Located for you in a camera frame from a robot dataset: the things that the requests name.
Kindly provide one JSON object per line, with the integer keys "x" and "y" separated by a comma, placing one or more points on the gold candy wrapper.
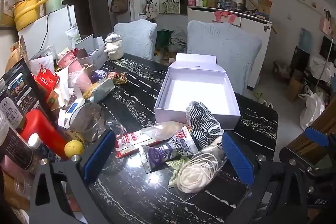
{"x": 118, "y": 78}

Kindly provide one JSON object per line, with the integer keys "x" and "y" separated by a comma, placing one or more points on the small white tote bag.
{"x": 151, "y": 10}

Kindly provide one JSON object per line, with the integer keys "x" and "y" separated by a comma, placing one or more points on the white astronaut figure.
{"x": 114, "y": 47}

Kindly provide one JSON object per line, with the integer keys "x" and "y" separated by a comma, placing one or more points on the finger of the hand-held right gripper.
{"x": 325, "y": 166}
{"x": 316, "y": 136}

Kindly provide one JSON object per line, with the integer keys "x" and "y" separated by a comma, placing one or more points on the lavender gift box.
{"x": 199, "y": 92}

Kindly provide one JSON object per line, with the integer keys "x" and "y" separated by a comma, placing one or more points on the white sachet packet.
{"x": 73, "y": 33}

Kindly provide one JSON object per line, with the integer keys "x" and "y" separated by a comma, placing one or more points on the white cabinet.
{"x": 252, "y": 27}

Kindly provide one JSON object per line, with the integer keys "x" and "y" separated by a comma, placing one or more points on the pink cups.
{"x": 78, "y": 79}

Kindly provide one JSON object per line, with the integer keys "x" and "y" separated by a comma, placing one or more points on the white fridge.
{"x": 52, "y": 29}

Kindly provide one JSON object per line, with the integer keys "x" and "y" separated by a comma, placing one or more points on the grey cloth pile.
{"x": 178, "y": 40}

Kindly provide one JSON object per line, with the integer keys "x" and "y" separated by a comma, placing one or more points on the dark glass jar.
{"x": 13, "y": 142}

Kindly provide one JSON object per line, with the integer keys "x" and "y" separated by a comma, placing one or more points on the white cardboard box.
{"x": 92, "y": 53}

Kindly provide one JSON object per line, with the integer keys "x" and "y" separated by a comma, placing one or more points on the yellow lemon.
{"x": 73, "y": 149}

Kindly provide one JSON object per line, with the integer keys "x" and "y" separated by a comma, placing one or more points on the silver foil packet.
{"x": 101, "y": 91}

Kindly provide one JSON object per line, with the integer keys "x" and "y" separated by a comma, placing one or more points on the white plastic bag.
{"x": 312, "y": 108}

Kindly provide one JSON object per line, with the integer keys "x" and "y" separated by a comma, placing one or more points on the green bag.
{"x": 163, "y": 39}

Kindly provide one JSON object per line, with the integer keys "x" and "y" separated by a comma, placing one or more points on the white face mask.
{"x": 194, "y": 176}

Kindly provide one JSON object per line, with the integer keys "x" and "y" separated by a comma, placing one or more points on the white paper sheets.
{"x": 43, "y": 64}

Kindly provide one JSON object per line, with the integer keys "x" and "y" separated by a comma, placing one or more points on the black flat box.
{"x": 299, "y": 58}

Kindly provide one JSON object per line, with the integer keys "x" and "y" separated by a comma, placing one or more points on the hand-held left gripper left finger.
{"x": 98, "y": 154}

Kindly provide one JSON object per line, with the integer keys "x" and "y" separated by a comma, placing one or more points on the silver purple snack packet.
{"x": 157, "y": 157}

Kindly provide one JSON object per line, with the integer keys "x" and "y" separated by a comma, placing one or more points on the light blue covered chair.
{"x": 223, "y": 48}
{"x": 136, "y": 37}

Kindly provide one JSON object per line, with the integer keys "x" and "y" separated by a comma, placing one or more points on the open cardboard box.
{"x": 264, "y": 6}

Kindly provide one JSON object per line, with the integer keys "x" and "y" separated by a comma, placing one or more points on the pile of white bags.
{"x": 321, "y": 69}

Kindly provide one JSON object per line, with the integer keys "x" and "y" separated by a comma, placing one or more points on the pink cloth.
{"x": 223, "y": 16}

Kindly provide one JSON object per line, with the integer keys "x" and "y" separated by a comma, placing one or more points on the brown cardboard box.
{"x": 294, "y": 90}

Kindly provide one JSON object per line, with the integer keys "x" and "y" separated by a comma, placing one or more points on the red plastic bottle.
{"x": 39, "y": 129}

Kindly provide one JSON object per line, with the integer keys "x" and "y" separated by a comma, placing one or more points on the white printed packet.
{"x": 183, "y": 145}

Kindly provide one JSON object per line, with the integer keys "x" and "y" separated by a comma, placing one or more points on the red white packet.
{"x": 131, "y": 141}

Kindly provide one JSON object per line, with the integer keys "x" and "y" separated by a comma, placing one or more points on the yellow plastic tub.
{"x": 26, "y": 12}

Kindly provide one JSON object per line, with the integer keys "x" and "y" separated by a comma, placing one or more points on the pink paper cup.
{"x": 67, "y": 58}

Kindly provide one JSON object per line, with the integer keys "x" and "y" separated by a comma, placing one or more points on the checkered plush toy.
{"x": 202, "y": 121}

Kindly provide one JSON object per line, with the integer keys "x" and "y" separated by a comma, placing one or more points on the purple candy wrapper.
{"x": 100, "y": 75}

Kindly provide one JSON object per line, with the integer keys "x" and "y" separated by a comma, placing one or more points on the pink wall notes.
{"x": 326, "y": 24}

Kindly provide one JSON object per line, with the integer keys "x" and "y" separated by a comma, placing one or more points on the clear glass mug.
{"x": 86, "y": 119}

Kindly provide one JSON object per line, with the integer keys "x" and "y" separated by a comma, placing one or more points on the clear plastic packet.
{"x": 162, "y": 130}

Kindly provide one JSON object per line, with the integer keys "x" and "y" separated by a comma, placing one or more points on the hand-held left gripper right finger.
{"x": 237, "y": 158}

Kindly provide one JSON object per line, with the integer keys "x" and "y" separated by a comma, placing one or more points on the red snack packet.
{"x": 46, "y": 79}

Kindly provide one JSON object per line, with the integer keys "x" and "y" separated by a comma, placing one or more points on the white digital scale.
{"x": 74, "y": 108}

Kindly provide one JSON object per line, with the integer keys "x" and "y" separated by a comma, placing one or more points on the blue wall poster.
{"x": 305, "y": 40}

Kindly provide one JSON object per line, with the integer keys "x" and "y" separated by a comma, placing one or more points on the small green packet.
{"x": 174, "y": 172}

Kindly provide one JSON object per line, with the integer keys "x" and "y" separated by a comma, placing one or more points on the black snack bag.
{"x": 21, "y": 90}

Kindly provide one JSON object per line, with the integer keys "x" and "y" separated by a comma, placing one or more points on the brown wooden chair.
{"x": 302, "y": 140}

